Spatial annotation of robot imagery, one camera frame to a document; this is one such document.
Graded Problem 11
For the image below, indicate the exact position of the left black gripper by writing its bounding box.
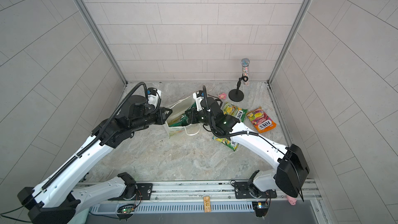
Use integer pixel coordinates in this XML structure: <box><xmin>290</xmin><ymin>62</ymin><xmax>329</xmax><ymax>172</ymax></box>
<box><xmin>129</xmin><ymin>107</ymin><xmax>175</xmax><ymax>133</ymax></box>

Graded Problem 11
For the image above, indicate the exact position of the white paper shopping bag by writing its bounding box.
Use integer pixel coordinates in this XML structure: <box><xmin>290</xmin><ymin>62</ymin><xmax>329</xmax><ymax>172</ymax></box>
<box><xmin>163</xmin><ymin>96</ymin><xmax>200</xmax><ymax>137</ymax></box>

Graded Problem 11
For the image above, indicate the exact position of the dark green snack bag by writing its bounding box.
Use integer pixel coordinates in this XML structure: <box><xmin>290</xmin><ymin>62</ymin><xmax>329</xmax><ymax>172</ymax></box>
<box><xmin>168</xmin><ymin>114</ymin><xmax>190</xmax><ymax>127</ymax></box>

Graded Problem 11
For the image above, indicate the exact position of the green Fox's candy bag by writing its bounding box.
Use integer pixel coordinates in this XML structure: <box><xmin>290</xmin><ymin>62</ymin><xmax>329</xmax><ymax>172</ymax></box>
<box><xmin>212</xmin><ymin>136</ymin><xmax>238</xmax><ymax>151</ymax></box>
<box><xmin>222</xmin><ymin>102</ymin><xmax>248</xmax><ymax>122</ymax></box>

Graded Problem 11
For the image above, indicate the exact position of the orange Fox's candy bag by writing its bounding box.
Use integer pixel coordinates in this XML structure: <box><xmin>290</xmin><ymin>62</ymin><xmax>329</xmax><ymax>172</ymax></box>
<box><xmin>246</xmin><ymin>107</ymin><xmax>277</xmax><ymax>133</ymax></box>

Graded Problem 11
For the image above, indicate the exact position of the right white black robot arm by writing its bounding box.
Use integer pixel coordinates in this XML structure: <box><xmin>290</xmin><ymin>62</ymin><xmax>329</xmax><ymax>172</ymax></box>
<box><xmin>186</xmin><ymin>88</ymin><xmax>309</xmax><ymax>198</ymax></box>

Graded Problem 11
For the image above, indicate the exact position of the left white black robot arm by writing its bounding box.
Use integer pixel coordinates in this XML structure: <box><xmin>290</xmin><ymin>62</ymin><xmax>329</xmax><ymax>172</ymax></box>
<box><xmin>18</xmin><ymin>82</ymin><xmax>172</xmax><ymax>224</ymax></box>

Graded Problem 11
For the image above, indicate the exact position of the small pink toy figure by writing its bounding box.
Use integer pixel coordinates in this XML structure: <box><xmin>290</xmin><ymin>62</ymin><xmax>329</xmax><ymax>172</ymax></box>
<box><xmin>218</xmin><ymin>93</ymin><xmax>227</xmax><ymax>100</ymax></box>

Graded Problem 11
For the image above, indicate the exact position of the black microphone stand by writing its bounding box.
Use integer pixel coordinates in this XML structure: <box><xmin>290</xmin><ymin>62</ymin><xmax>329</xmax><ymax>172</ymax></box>
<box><xmin>228</xmin><ymin>75</ymin><xmax>248</xmax><ymax>102</ymax></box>

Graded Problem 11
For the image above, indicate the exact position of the glitter microphone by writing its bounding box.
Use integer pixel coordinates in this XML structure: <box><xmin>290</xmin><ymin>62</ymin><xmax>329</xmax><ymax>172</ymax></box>
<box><xmin>241</xmin><ymin>58</ymin><xmax>250</xmax><ymax>86</ymax></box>

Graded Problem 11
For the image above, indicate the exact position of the small wooden tag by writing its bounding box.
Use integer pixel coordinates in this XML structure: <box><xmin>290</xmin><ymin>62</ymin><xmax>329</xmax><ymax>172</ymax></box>
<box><xmin>203</xmin><ymin>196</ymin><xmax>211</xmax><ymax>213</ymax></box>

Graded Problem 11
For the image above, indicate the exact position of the left circuit board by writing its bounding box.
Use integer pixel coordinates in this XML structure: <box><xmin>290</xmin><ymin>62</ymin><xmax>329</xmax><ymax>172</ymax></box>
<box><xmin>117</xmin><ymin>204</ymin><xmax>136</xmax><ymax>215</ymax></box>

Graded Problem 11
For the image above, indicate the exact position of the circuit board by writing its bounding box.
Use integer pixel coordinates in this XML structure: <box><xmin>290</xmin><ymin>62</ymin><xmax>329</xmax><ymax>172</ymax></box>
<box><xmin>117</xmin><ymin>204</ymin><xmax>136</xmax><ymax>215</ymax></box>
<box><xmin>252</xmin><ymin>201</ymin><xmax>269</xmax><ymax>218</ymax></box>

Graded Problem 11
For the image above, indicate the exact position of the right circuit board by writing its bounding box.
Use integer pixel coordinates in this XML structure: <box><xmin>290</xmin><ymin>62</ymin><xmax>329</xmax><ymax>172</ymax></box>
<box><xmin>252</xmin><ymin>201</ymin><xmax>269</xmax><ymax>218</ymax></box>

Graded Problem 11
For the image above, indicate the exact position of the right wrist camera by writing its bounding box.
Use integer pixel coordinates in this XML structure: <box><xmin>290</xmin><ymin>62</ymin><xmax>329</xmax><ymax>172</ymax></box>
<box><xmin>193</xmin><ymin>90</ymin><xmax>206</xmax><ymax>112</ymax></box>

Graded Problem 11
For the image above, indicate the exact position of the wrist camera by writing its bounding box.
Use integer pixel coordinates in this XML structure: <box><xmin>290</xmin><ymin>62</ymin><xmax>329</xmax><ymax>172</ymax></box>
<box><xmin>193</xmin><ymin>90</ymin><xmax>206</xmax><ymax>112</ymax></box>
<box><xmin>147</xmin><ymin>87</ymin><xmax>162</xmax><ymax>107</ymax></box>

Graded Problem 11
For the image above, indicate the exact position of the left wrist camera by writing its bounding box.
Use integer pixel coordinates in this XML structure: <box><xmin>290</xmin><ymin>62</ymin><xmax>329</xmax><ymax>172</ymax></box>
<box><xmin>147</xmin><ymin>87</ymin><xmax>162</xmax><ymax>107</ymax></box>

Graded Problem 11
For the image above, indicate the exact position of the aluminium mounting rail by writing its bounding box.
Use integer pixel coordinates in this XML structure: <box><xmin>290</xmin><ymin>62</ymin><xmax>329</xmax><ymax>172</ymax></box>
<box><xmin>89</xmin><ymin>179</ymin><xmax>322</xmax><ymax>218</ymax></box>

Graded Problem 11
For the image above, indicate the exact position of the pink object on rail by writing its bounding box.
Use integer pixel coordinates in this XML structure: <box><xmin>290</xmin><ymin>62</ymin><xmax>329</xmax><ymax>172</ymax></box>
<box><xmin>286</xmin><ymin>196</ymin><xmax>297</xmax><ymax>206</ymax></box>

